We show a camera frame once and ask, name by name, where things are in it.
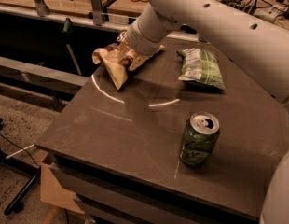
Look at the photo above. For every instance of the brown SeaSalt chip bag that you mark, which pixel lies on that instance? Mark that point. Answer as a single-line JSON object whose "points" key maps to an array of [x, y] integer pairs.
{"points": [[119, 59]]}

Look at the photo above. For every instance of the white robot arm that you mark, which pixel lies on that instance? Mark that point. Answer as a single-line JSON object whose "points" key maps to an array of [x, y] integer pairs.
{"points": [[260, 49]]}

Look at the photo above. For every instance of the dented green soda can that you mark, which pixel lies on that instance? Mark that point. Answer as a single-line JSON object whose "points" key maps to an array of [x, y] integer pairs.
{"points": [[199, 138]]}

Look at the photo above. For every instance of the green chip bag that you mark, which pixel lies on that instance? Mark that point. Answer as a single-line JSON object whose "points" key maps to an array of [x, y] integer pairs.
{"points": [[200, 66]]}

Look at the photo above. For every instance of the light wooden board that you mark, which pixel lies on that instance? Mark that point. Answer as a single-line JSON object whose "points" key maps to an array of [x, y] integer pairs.
{"points": [[52, 192]]}

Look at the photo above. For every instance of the black stand leg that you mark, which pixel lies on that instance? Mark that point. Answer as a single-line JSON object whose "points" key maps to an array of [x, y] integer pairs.
{"points": [[16, 204]]}

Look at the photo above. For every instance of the grey power strip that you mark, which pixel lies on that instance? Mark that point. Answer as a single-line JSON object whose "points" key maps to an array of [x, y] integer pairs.
{"points": [[269, 14]]}

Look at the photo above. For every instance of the green handled tool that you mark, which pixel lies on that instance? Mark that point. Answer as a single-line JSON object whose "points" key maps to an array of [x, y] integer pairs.
{"points": [[66, 31]]}

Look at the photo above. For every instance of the metal bracket middle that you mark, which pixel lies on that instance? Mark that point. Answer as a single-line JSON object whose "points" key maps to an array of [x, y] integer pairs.
{"points": [[97, 12]]}

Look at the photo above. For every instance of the metal bracket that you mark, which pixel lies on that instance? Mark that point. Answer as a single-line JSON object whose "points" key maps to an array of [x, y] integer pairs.
{"points": [[97, 12], [41, 8]]}

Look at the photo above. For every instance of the metal bracket left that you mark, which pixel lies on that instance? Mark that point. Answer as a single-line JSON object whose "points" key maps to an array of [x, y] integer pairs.
{"points": [[41, 8]]}

